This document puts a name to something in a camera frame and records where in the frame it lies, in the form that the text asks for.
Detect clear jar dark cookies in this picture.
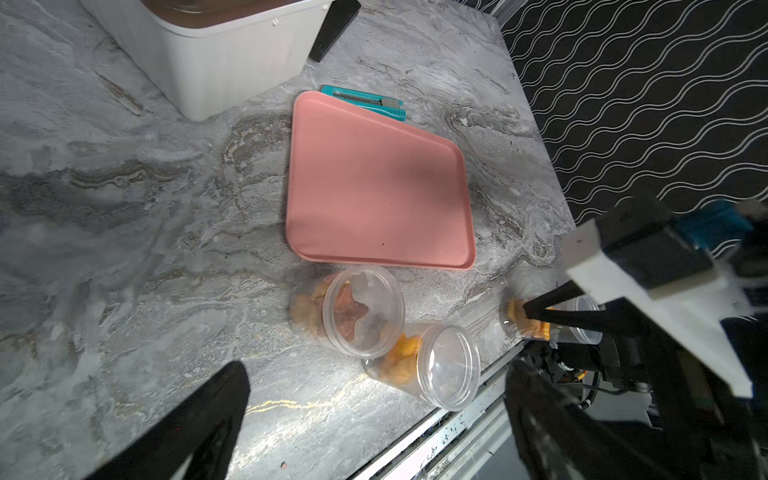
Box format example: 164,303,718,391
288,266,405,360

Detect clear jar yellow cookies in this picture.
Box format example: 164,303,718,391
363,322,481,412

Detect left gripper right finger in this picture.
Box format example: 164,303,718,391
504,360,672,479

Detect pink plastic tray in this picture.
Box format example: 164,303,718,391
285,91,476,270

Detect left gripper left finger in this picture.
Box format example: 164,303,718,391
89,361,250,479

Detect clear jar near rail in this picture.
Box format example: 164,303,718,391
500,299,603,348

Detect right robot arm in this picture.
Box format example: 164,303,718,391
504,197,767,479

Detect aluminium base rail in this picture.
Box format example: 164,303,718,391
350,343,524,479

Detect teal utility knife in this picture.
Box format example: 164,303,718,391
320,85,407,122

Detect white box brown lid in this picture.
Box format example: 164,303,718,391
83,1,331,121

